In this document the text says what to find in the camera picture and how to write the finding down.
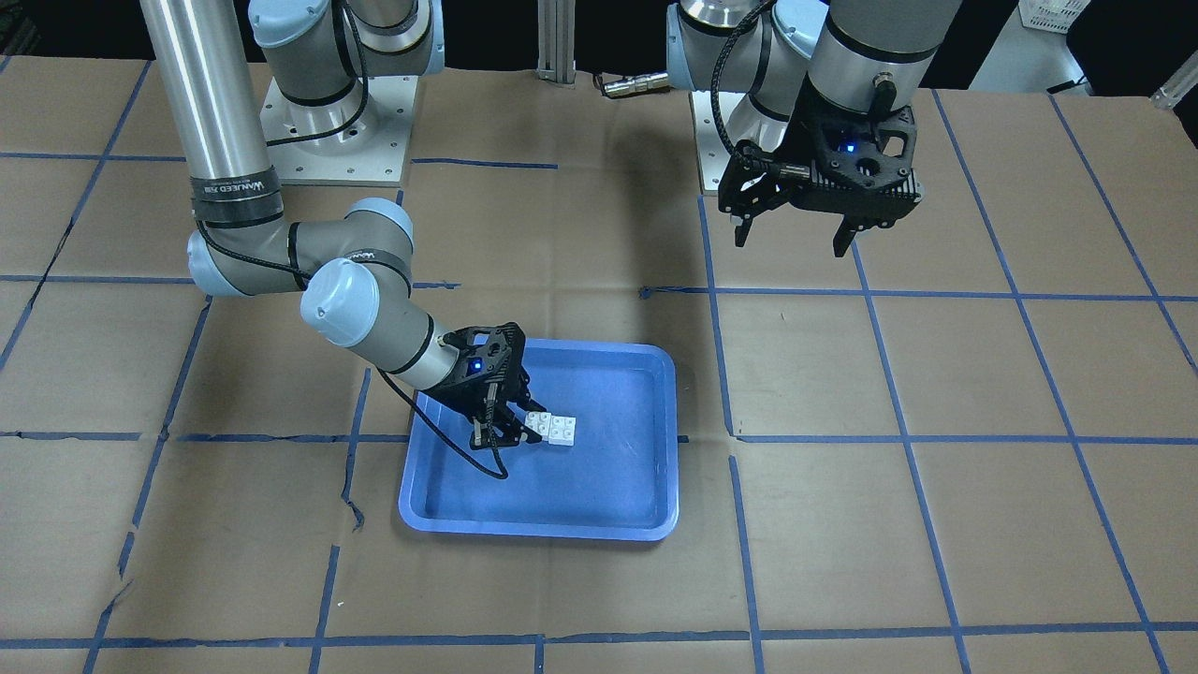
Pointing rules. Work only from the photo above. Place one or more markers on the blue plastic tray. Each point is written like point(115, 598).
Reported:
point(618, 482)

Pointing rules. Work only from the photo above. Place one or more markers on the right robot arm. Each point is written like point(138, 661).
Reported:
point(354, 273)

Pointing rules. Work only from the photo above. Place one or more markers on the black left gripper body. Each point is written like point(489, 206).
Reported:
point(801, 140)

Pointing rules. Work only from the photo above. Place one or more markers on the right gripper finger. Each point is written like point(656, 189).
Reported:
point(520, 404)
point(500, 433)

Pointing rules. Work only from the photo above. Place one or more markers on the aluminium frame post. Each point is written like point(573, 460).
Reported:
point(555, 42)

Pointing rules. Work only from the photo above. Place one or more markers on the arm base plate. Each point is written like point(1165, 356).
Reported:
point(373, 152)
point(742, 119)

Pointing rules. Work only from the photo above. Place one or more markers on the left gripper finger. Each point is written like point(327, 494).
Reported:
point(742, 221)
point(845, 235)

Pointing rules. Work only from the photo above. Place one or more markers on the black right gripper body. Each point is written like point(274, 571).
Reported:
point(465, 388)

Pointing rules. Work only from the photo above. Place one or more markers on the brown paper table cover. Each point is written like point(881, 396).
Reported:
point(967, 445)

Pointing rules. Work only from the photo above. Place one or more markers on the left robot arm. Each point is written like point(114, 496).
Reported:
point(864, 56)

